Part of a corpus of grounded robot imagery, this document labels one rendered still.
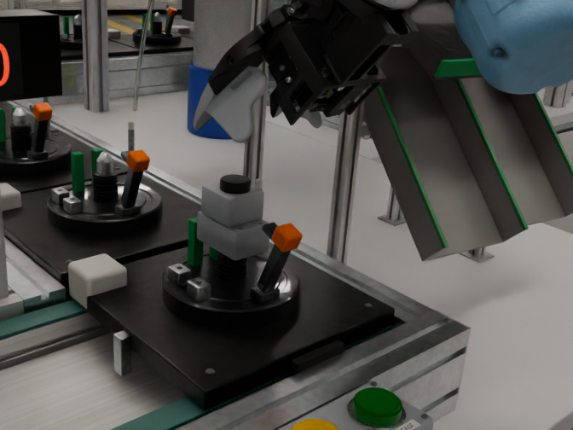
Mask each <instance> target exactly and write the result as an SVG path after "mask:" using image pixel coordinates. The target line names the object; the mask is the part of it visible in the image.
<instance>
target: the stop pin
mask: <svg viewBox="0 0 573 430"><path fill-rule="evenodd" d="M113 356H114V370H115V371H116V372H117V373H118V374H119V375H121V376H123V375H127V374H129V373H131V371H132V370H131V336H130V335H129V334H128V333H126V332H125V331H124V330H123V331H120V332H117V333H115V334H113Z"/></svg>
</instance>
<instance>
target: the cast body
mask: <svg viewBox="0 0 573 430"><path fill-rule="evenodd" d="M263 199H264V192H263V191H262V190H261V189H258V188H256V187H253V186H251V180H250V179H249V178H248V177H246V176H242V175H237V174H230V175H226V176H223V177H221V178H220V182H218V183H210V184H207V185H203V186H202V196H201V211H199V212H198V213H197V239H198V240H200V241H203V242H204V243H205V244H207V245H208V246H210V247H212V248H214V249H216V250H217V251H219V252H220V253H222V254H224V255H226V256H227V257H229V258H231V259H232V260H239V259H244V258H247V257H250V256H253V255H256V254H259V253H264V252H267V251H268V250H269V237H268V236H267V235H266V234H265V233H264V232H263V230H262V227H263V225H264V224H269V223H268V222H266V221H264V220H262V219H261V218H262V217H263Z"/></svg>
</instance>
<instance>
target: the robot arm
mask: <svg viewBox="0 0 573 430"><path fill-rule="evenodd" d="M418 1H419V0H292V1H291V4H283V6H282V7H280V8H278V9H276V10H274V11H273V12H272V13H271V14H270V15H268V16H267V18H266V19H265V20H264V21H263V22H262V23H260V24H258V25H257V26H256V27H255V28H254V29H253V30H252V31H251V32H250V33H248V34H247V35H246V36H244V37H243V38H242V39H241V40H240V41H238V42H237V43H236V44H235V45H233V46H232V47H231V48H230V49H229V50H228V51H227V52H226V54H225V55H224V56H223V58H222V59H221V60H220V62H219V63H218V64H217V66H216V68H215V69H214V71H213V72H212V74H211V76H210V77H209V78H208V84H207V85H206V87H205V89H204V91H203V93H202V95H201V98H200V101H199V104H198V107H197V109H196V112H195V116H194V121H193V126H194V128H195V130H196V131H197V130H199V129H200V128H201V127H202V126H204V125H205V124H206V123H207V122H208V121H209V120H211V119H212V118H214V120H216V122H218V124H220V126H221V127H222V128H223V129H224V130H225V131H226V132H227V133H228V135H229V136H230V137H231V138H232V139H233V140H234V141H236V142H244V141H246V140H247V139H248V138H249V137H250V136H251V134H252V129H253V127H252V106H253V104H254V103H255V102H256V101H257V100H258V99H259V98H260V97H261V96H262V95H263V94H264V92H265V91H266V89H267V85H268V79H267V76H266V74H265V72H264V71H263V70H261V69H260V68H258V67H259V66H260V64H261V63H262V62H263V58H264V59H265V61H267V63H268V64H269V66H268V69H269V71H270V72H271V74H272V76H273V78H274V80H275V82H276V87H275V89H274V91H273V92H272V93H271V94H270V96H269V99H270V114H271V116H272V118H274V117H277V116H278V115H279V114H280V113H282V112H283V113H284V114H285V116H286V119H287V121H288V122H289V124H290V125H294V124H295V123H296V122H297V120H298V119H299V118H300V117H301V116H302V115H303V116H304V117H305V118H306V119H307V120H308V121H309V122H310V123H311V124H312V125H313V126H314V127H315V128H320V127H321V125H322V122H323V116H322V112H323V113H324V114H325V116H326V117H328V118H329V117H331V116H336V115H340V114H341V113H342V112H343V111H344V110H345V111H346V113H347V114H348V115H351V114H352V113H353V112H354V111H355V110H356V109H357V108H358V107H359V106H360V105H361V104H362V103H363V102H364V101H365V100H366V99H367V98H368V97H369V96H370V95H371V94H372V93H373V92H374V91H375V90H376V89H377V88H378V87H379V86H380V85H381V84H382V83H383V82H384V81H385V80H386V76H385V75H384V73H383V72H382V70H381V68H380V67H379V64H378V63H377V62H378V61H379V60H380V59H381V58H382V57H383V55H384V54H385V53H386V52H387V51H388V50H389V49H390V48H391V47H392V46H393V45H394V44H408V43H409V42H410V41H411V40H412V39H413V38H414V37H415V36H416V35H417V34H418V33H419V32H420V31H419V30H418V28H417V26H416V25H415V24H414V22H413V20H412V19H411V17H410V16H409V14H408V12H407V9H409V8H410V7H412V6H414V5H415V4H416V3H417V2H418ZM449 3H450V5H451V8H452V10H453V12H454V23H455V26H456V29H457V32H458V33H459V35H460V38H461V40H462V41H463V43H464V44H465V45H466V46H467V47H468V48H469V50H470V51H471V53H472V57H473V59H474V61H475V62H476V64H477V68H478V70H479V72H480V73H481V75H482V76H483V78H484V79H485V81H486V82H487V83H488V84H490V85H491V86H493V87H494V88H496V89H497V90H500V91H503V92H506V93H510V94H519V95H523V94H533V93H537V92H538V91H540V90H542V89H543V88H545V87H547V86H552V87H558V86H560V85H562V84H566V83H568V82H570V81H571V80H573V0H449ZM370 84H371V85H372V86H371V87H370V88H369V89H368V90H367V91H366V92H365V93H364V94H363V95H362V96H361V97H360V98H359V99H358V100H357V101H356V102H355V101H354V100H355V99H356V98H357V97H358V96H359V95H360V94H361V93H362V92H363V91H364V90H365V89H366V88H367V87H368V86H369V85H370ZM296 109H298V111H297V110H296Z"/></svg>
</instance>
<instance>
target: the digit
mask: <svg viewBox="0 0 573 430"><path fill-rule="evenodd" d="M18 94H24V92H23V78H22V65H21V51H20V25H19V23H0V96H9V95H18Z"/></svg>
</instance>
